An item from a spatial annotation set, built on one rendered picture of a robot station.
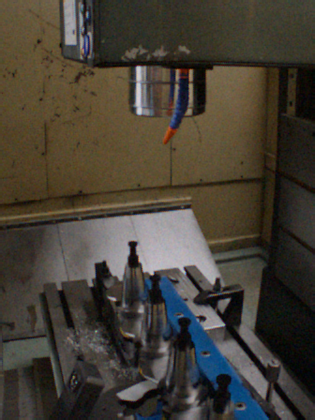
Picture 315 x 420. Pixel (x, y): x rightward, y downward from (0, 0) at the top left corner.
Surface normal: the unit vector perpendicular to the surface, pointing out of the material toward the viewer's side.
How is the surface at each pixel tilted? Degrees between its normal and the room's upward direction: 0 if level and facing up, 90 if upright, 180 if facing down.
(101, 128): 90
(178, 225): 24
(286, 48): 90
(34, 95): 90
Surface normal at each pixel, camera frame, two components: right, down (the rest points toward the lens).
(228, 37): 0.30, 0.34
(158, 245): 0.12, -0.72
